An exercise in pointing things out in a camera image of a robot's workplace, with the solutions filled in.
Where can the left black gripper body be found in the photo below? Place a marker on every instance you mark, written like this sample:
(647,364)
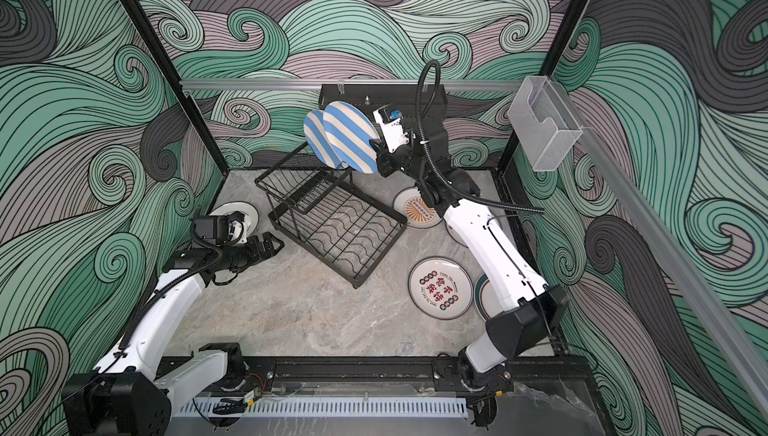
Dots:
(242,255)

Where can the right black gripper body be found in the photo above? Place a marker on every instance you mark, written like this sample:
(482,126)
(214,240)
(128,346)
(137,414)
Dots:
(412,159)

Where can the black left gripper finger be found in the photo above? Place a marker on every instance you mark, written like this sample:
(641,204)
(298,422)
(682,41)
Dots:
(267,239)
(275,246)

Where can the blue striped plate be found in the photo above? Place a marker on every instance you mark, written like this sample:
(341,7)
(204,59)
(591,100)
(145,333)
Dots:
(317,140)
(349,133)

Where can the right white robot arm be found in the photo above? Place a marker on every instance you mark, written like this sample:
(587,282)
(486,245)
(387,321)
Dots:
(530,307)

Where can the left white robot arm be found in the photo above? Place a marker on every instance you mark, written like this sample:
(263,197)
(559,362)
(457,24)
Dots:
(124,393)

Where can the black dish rack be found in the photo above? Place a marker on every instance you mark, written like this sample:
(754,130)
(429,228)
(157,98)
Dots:
(323,211)

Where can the left sunburst pattern plate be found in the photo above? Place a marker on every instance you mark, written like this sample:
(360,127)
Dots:
(410,204)

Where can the sunburst pattern plate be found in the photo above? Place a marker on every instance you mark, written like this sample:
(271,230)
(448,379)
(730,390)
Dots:
(454,235)
(410,204)

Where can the right sunburst pattern plate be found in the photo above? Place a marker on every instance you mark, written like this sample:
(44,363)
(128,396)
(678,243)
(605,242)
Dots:
(454,235)

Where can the white plate red characters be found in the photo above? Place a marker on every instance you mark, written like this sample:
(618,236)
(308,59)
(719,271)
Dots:
(440,288)

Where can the white plate teal red rim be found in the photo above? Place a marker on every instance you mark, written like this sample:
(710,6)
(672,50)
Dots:
(486,300)

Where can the white plate green ring motif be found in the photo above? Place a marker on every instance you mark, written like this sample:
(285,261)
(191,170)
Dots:
(252,215)

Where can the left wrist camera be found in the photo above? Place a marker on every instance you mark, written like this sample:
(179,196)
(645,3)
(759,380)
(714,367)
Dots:
(213,229)

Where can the black hanging wall tray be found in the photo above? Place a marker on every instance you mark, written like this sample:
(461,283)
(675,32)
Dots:
(370,97)

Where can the aluminium rail back wall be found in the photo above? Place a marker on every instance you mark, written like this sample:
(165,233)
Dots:
(277,84)

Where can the aluminium rail wall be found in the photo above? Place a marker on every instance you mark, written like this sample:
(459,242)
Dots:
(277,84)
(738,350)

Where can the clear plastic wall bin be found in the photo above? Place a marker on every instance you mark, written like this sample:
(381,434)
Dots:
(545,121)

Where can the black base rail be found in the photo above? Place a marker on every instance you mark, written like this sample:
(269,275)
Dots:
(441,373)

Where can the white slotted cable duct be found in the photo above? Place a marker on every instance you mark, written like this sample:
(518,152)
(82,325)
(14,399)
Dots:
(357,407)

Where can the black corner frame post right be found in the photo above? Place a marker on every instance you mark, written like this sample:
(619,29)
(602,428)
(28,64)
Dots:
(572,17)

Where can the black corner frame post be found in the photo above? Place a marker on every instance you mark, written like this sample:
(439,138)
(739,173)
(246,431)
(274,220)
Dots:
(144,28)
(572,17)

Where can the black corner frame post left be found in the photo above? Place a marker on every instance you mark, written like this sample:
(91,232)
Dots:
(144,28)

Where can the aluminium rail right wall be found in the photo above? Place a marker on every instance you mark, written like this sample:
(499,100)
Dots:
(738,350)

